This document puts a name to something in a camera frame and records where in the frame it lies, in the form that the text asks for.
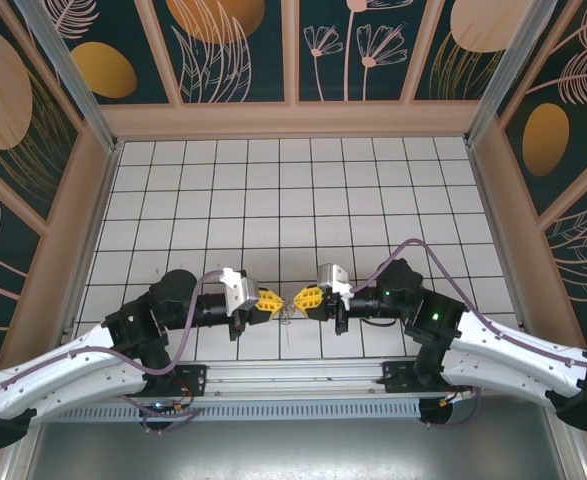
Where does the aluminium frame post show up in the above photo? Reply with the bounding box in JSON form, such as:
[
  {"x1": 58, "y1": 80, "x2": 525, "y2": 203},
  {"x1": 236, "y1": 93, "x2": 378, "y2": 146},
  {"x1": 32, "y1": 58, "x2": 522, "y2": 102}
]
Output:
[
  {"x1": 13, "y1": 0, "x2": 123, "y2": 154},
  {"x1": 464, "y1": 0, "x2": 573, "y2": 149}
]

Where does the orange connector with wires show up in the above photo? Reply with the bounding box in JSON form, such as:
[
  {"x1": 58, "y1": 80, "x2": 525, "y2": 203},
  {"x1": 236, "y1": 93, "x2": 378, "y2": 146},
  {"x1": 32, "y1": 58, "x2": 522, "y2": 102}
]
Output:
[{"x1": 437, "y1": 388, "x2": 475, "y2": 407}]

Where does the grey metal base sheet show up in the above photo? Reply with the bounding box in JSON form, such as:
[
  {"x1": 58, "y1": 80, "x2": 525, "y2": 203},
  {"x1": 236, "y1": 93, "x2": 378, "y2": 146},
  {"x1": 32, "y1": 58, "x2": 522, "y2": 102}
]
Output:
[{"x1": 20, "y1": 418, "x2": 569, "y2": 480}]

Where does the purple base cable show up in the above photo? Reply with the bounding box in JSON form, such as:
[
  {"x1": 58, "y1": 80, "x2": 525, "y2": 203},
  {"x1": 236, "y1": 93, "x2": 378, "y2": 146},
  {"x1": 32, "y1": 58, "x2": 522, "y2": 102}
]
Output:
[
  {"x1": 425, "y1": 387, "x2": 483, "y2": 431},
  {"x1": 117, "y1": 389, "x2": 204, "y2": 435}
]

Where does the small circuit board with wires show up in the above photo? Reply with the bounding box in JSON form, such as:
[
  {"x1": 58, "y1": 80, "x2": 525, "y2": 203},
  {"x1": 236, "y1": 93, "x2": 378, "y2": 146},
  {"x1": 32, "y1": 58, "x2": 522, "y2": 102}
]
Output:
[{"x1": 140, "y1": 384, "x2": 197, "y2": 419}]

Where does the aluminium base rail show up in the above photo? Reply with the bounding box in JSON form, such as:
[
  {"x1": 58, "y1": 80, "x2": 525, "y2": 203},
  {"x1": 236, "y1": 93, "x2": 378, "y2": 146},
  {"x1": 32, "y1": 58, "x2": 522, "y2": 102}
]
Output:
[{"x1": 172, "y1": 360, "x2": 424, "y2": 399}]

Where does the grey slotted cable duct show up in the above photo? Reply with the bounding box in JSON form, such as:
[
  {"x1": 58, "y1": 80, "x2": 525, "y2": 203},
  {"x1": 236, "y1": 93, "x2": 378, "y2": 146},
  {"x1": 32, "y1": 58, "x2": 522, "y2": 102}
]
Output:
[{"x1": 47, "y1": 398, "x2": 423, "y2": 423}]

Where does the aluminium side rail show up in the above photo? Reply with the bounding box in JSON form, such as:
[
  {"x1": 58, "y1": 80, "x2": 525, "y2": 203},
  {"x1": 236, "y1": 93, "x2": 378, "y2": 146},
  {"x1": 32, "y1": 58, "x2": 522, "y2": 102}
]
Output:
[
  {"x1": 60, "y1": 142, "x2": 124, "y2": 354},
  {"x1": 465, "y1": 142, "x2": 539, "y2": 354}
]

